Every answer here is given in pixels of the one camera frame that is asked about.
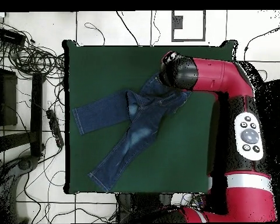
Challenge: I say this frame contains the blue denim jeans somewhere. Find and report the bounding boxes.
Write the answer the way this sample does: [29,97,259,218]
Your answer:
[72,71,193,193]

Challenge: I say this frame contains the dark green table cloth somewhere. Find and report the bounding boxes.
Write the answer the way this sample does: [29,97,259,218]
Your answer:
[64,39,239,195]

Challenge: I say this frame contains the black power strip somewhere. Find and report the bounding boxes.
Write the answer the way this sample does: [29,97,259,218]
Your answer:
[45,108,65,149]

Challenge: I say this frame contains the black rectangular box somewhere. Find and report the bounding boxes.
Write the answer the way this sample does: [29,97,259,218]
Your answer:
[0,27,26,46]

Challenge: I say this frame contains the black chair base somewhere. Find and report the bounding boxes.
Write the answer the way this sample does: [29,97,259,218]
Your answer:
[0,155,41,187]

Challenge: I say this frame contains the grey square floor frame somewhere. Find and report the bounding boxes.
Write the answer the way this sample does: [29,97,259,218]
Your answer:
[171,10,207,43]

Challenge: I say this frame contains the looped thin black cable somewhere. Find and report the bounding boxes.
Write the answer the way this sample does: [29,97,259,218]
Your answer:
[84,22,106,46]

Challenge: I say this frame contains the black cable with adapter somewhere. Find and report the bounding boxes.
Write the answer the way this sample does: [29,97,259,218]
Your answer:
[243,23,280,62]

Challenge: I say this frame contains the black cable tangle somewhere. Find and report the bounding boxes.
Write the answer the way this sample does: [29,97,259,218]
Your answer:
[0,19,66,80]

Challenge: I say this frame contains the black frame stand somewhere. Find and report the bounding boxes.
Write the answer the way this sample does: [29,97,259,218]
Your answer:
[0,52,46,162]

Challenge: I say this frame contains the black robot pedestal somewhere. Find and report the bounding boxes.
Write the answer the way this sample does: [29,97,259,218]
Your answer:
[116,193,173,223]

